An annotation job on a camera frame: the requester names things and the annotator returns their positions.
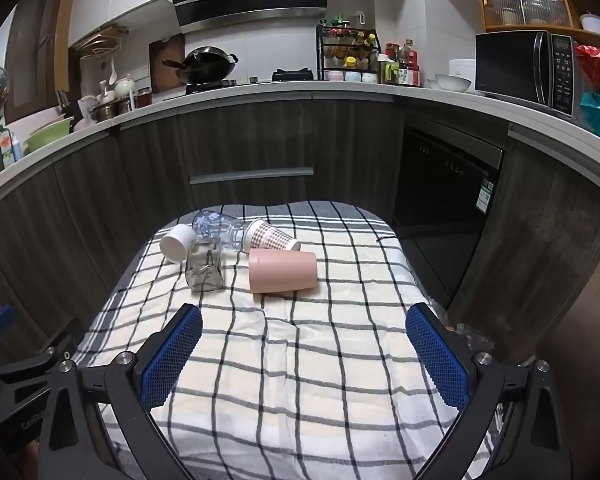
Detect pink cup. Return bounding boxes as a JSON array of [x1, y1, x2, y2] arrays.
[[248, 249, 317, 295]]

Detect clear plastic bottle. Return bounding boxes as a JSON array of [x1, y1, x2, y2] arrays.
[[454, 322, 497, 357]]

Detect black wok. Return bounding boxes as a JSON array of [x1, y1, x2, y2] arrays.
[[162, 46, 240, 85]]

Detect silver drawer handle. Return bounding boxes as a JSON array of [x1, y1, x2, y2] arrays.
[[189, 166, 315, 185]]

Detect clear patterned plastic cup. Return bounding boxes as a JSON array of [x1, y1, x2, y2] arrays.
[[192, 210, 245, 252]]

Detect large white bowl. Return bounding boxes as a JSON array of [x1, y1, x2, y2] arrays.
[[434, 73, 472, 93]]

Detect dark wooden cutting board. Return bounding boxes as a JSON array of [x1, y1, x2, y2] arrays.
[[149, 34, 186, 95]]

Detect dark sauce bottle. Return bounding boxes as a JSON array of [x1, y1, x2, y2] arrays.
[[399, 40, 415, 86]]

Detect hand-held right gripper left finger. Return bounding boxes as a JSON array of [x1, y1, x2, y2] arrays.
[[37, 303, 204, 480]]

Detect black dishwasher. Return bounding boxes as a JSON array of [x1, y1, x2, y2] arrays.
[[392, 120, 506, 307]]

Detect black gas stove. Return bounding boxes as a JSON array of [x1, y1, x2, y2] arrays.
[[185, 67, 316, 96]]

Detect green plastic basin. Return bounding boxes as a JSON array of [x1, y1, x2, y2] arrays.
[[25, 116, 76, 154]]

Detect red plastic bag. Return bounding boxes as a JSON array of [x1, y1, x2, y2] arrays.
[[575, 45, 600, 94]]

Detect brown wooden door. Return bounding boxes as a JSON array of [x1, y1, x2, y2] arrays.
[[2, 0, 77, 124]]

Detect green dish soap bottle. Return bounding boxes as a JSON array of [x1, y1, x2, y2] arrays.
[[0, 125, 14, 173]]

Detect black spice rack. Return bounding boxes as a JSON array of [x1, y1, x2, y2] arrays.
[[316, 24, 381, 84]]

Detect wooden wall rack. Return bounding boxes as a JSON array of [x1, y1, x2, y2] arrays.
[[72, 25, 130, 59]]

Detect checkered paper cup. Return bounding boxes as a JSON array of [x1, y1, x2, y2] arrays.
[[243, 218, 301, 254]]

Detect grey glass cup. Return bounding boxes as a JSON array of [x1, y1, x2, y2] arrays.
[[186, 237, 226, 293]]

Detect black and white checked cloth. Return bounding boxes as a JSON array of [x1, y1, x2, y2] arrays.
[[72, 201, 497, 480]]

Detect white cup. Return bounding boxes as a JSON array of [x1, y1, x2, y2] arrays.
[[160, 224, 197, 263]]

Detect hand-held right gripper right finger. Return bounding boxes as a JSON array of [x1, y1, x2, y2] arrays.
[[405, 303, 574, 480]]

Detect dark wood kitchen cabinets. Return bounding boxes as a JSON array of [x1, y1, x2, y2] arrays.
[[0, 85, 600, 366]]

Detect green plastic pitcher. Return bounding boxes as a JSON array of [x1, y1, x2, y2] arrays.
[[377, 54, 399, 85]]

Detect white rice cooker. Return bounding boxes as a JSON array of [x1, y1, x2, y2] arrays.
[[447, 59, 476, 81]]

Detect black microwave oven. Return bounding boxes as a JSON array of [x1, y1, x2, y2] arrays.
[[475, 31, 579, 117]]

